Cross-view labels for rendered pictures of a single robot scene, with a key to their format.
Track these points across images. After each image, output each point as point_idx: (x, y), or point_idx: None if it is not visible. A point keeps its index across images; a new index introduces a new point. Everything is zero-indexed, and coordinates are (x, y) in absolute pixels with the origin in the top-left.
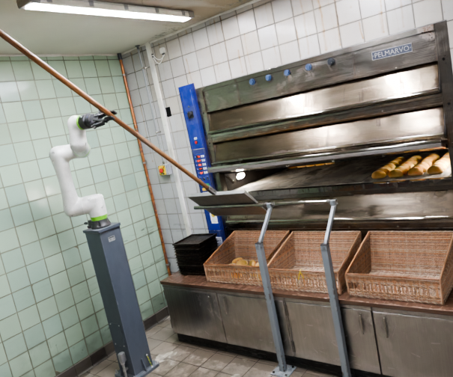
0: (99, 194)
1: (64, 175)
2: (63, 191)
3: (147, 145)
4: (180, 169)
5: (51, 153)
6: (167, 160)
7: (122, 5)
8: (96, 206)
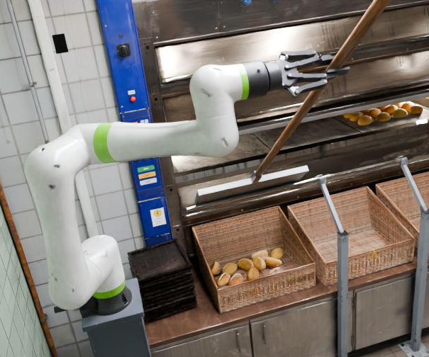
0: (110, 236)
1: (74, 217)
2: (69, 258)
3: (300, 119)
4: (277, 152)
5: (50, 169)
6: (284, 141)
7: None
8: (118, 265)
